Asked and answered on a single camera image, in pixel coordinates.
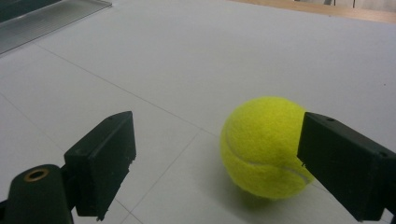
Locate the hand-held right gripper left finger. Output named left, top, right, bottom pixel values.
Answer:
left=64, top=110, right=137, bottom=222

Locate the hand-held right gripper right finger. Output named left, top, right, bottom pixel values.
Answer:
left=296, top=111, right=396, bottom=222

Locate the yellow tennis ball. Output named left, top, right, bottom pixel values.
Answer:
left=219, top=96, right=316, bottom=200

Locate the clear plastic container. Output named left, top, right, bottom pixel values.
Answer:
left=0, top=0, right=113, bottom=56

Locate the wooden table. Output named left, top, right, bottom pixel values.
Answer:
left=229, top=0, right=396, bottom=25

